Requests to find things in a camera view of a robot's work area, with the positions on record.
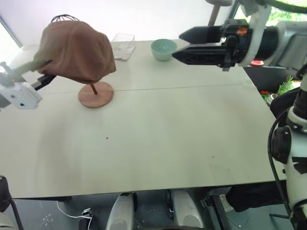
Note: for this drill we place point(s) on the grey rounded robot leg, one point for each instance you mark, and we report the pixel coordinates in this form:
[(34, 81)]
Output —
[(120, 213), (187, 210)]

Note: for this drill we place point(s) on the pale green ceramic bowl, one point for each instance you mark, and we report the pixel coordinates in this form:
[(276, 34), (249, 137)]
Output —
[(163, 51)]

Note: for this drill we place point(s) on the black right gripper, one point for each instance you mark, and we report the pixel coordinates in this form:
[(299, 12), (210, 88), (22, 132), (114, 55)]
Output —
[(236, 51)]

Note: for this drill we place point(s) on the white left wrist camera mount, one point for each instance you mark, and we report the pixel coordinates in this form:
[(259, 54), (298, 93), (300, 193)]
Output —
[(22, 95)]

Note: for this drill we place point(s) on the grey stool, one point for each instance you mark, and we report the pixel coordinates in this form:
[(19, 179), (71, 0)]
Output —
[(217, 7)]

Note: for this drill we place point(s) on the green artificial plant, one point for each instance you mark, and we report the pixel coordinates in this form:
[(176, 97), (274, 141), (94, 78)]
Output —
[(286, 86)]

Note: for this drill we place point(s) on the clear plastic box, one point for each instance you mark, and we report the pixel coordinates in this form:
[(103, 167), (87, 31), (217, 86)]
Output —
[(124, 46)]

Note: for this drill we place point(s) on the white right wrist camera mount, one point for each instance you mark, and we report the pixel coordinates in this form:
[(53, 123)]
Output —
[(257, 33)]

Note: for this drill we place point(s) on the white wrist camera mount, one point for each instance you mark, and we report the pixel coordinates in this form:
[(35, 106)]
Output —
[(22, 95), (257, 33)]

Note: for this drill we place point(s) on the brown fabric cap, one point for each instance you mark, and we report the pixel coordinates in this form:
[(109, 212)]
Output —
[(76, 50)]

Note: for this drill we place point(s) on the black side table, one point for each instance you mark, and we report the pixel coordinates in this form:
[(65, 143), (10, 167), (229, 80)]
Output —
[(268, 76)]

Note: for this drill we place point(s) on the small metal can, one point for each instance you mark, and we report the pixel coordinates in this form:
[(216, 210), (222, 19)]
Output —
[(272, 98)]

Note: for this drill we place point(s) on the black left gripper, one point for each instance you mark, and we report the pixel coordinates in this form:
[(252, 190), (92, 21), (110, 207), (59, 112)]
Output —
[(8, 75)]

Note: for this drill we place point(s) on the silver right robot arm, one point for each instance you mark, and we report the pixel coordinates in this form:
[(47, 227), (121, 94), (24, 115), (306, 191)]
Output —
[(299, 167)]

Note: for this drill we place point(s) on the red flat object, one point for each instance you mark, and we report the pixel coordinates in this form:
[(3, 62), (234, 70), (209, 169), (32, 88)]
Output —
[(257, 63)]

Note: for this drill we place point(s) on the wooden hat stand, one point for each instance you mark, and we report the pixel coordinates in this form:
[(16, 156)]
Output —
[(96, 97)]

